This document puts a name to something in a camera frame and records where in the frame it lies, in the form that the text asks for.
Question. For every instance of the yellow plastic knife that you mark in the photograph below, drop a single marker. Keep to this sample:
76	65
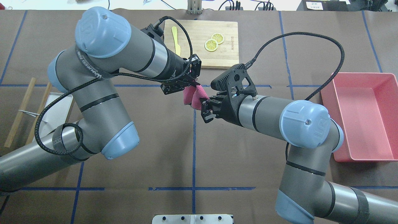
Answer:
177	47

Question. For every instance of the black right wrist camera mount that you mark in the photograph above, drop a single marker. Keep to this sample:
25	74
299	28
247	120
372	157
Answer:
235	81

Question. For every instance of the white towel rack stand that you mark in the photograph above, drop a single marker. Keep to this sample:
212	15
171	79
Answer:
27	114

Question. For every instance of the lemon slice upper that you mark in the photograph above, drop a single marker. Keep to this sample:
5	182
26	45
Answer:
218	37

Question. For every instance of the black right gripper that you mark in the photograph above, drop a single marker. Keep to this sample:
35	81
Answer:
229	114

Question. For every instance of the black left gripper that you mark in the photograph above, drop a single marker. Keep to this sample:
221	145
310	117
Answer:
175	66

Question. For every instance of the pink microfiber cloth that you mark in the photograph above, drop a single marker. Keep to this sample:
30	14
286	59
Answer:
192	96

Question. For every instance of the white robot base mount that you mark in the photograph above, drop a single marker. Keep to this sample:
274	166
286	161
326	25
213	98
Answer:
193	219

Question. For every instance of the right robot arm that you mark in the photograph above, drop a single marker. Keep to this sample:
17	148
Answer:
303	193

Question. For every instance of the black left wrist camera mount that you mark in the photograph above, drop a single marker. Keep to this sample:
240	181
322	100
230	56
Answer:
155	32

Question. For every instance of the pink plastic bin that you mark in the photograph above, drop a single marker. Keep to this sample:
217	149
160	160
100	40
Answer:
365	105

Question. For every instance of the silver aluminium post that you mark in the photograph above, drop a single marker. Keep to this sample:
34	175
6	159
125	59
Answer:
194	7

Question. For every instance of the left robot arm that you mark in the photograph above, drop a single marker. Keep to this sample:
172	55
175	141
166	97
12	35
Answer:
106	46

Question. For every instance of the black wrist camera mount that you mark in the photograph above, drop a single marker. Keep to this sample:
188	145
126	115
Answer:
155	32
235	81

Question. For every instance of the wooden cutting board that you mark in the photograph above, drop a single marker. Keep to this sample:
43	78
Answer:
199	31

